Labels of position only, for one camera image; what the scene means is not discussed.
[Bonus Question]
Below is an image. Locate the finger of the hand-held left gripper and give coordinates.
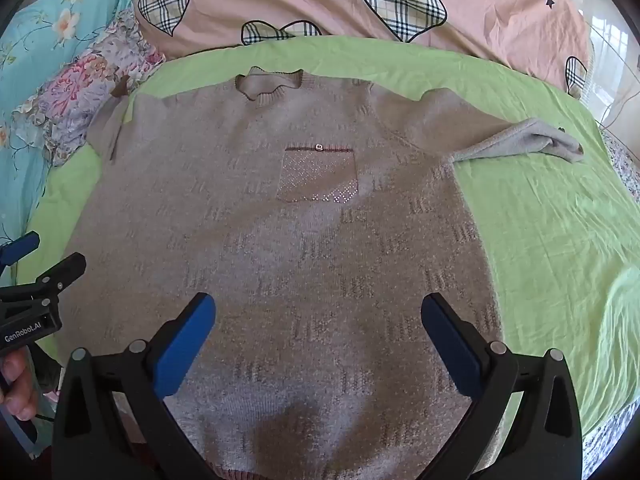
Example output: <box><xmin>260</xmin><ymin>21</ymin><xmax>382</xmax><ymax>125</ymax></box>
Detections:
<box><xmin>0</xmin><ymin>231</ymin><xmax>41</xmax><ymax>268</ymax></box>
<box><xmin>0</xmin><ymin>253</ymin><xmax>87</xmax><ymax>311</ymax></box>

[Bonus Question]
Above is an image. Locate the beige knit sweater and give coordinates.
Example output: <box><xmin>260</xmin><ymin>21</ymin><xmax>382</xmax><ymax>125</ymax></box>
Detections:
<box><xmin>52</xmin><ymin>66</ymin><xmax>586</xmax><ymax>480</ymax></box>

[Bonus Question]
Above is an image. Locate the person's left hand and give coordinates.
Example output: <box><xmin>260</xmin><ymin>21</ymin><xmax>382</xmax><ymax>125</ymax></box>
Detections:
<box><xmin>0</xmin><ymin>347</ymin><xmax>41</xmax><ymax>418</ymax></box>

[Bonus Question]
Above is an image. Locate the floral ruffled pillow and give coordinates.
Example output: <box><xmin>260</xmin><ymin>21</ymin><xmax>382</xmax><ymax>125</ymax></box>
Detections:
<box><xmin>12</xmin><ymin>7</ymin><xmax>166</xmax><ymax>166</ymax></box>

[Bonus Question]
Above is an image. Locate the pink quilt with plaid hearts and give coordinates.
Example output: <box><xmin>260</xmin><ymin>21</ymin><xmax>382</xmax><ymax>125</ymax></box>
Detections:
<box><xmin>132</xmin><ymin>0</ymin><xmax>593</xmax><ymax>101</ymax></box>

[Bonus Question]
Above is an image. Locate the green bed sheet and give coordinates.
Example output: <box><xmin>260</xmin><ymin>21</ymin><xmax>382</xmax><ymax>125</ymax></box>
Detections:
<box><xmin>15</xmin><ymin>35</ymin><xmax>640</xmax><ymax>441</ymax></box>

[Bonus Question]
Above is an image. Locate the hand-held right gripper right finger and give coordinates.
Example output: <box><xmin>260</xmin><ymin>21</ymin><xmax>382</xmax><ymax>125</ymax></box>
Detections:
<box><xmin>421</xmin><ymin>292</ymin><xmax>583</xmax><ymax>480</ymax></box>

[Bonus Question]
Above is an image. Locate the turquoise floral blanket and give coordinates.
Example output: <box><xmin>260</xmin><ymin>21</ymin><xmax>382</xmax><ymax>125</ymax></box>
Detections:
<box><xmin>0</xmin><ymin>0</ymin><xmax>156</xmax><ymax>271</ymax></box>

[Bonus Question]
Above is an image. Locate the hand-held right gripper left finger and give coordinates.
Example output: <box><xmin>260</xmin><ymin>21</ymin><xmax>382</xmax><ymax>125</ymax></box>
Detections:
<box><xmin>52</xmin><ymin>292</ymin><xmax>216</xmax><ymax>480</ymax></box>

